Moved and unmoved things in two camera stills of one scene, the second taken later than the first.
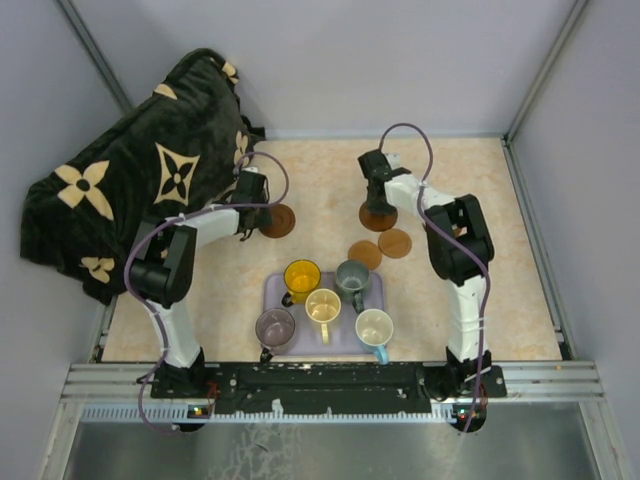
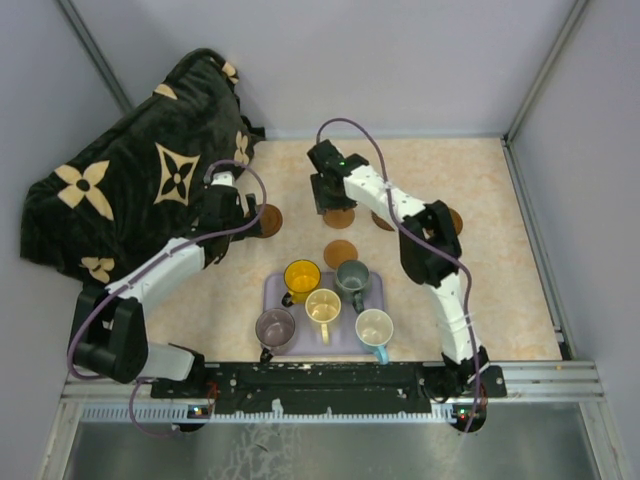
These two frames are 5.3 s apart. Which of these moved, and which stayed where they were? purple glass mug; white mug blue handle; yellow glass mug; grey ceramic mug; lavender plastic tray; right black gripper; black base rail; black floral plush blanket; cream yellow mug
Moved: right black gripper
Stayed: yellow glass mug; white mug blue handle; black floral plush blanket; grey ceramic mug; lavender plastic tray; black base rail; cream yellow mug; purple glass mug
